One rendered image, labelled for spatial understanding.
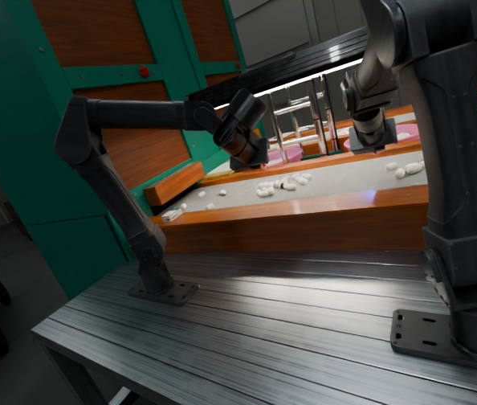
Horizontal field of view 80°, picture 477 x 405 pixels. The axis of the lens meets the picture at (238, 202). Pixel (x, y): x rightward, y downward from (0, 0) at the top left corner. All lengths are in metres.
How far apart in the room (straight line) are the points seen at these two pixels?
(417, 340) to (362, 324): 0.08
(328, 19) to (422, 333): 2.80
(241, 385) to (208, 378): 0.06
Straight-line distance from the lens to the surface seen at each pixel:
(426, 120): 0.38
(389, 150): 1.02
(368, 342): 0.49
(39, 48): 1.00
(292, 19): 3.10
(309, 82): 1.07
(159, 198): 1.02
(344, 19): 3.02
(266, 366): 0.48
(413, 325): 0.49
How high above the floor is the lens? 1.03
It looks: 18 degrees down
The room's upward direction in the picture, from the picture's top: 18 degrees counter-clockwise
